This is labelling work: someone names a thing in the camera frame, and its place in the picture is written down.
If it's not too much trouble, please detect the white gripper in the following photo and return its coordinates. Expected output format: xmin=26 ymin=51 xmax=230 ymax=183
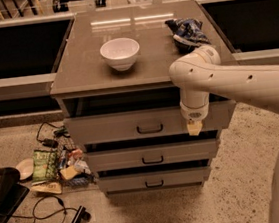
xmin=180 ymin=104 xmax=209 ymax=136

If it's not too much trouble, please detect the grey top drawer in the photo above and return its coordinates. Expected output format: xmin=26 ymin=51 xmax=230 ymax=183
xmin=63 ymin=98 xmax=240 ymax=148

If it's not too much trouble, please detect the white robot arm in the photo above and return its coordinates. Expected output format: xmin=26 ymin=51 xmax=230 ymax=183
xmin=169 ymin=44 xmax=279 ymax=223

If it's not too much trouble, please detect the grey drawer cabinet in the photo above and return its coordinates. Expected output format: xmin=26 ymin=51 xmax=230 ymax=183
xmin=40 ymin=0 xmax=257 ymax=203

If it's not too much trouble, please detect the grey middle drawer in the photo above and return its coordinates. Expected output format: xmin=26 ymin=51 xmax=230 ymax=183
xmin=87 ymin=139 xmax=220 ymax=172

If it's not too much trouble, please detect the blue chip bag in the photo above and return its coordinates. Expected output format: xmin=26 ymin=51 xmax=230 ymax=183
xmin=165 ymin=18 xmax=210 ymax=53

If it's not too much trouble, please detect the white bowl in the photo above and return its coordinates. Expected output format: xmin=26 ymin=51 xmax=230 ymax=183
xmin=99 ymin=37 xmax=139 ymax=71

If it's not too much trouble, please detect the yellow sponge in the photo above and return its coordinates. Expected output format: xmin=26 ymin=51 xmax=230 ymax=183
xmin=60 ymin=165 xmax=79 ymax=180

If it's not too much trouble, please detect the blue soda can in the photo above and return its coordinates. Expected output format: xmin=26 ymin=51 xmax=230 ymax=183
xmin=57 ymin=149 xmax=68 ymax=170

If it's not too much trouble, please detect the black power adapter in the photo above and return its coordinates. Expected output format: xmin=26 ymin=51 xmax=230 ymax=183
xmin=42 ymin=138 xmax=59 ymax=149

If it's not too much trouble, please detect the green chip bag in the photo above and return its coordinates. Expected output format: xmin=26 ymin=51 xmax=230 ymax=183
xmin=32 ymin=149 xmax=57 ymax=185

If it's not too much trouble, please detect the yellow snack bag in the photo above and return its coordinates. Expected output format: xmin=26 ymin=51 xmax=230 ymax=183
xmin=31 ymin=182 xmax=62 ymax=194

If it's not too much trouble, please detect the white plate on floor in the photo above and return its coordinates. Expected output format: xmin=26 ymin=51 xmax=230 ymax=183
xmin=16 ymin=158 xmax=34 ymax=180

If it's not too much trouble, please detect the black wire floor basket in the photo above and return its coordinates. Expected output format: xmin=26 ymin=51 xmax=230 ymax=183
xmin=56 ymin=136 xmax=95 ymax=188

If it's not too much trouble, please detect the black cable on floor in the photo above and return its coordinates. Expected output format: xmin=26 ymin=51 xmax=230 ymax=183
xmin=9 ymin=192 xmax=80 ymax=223

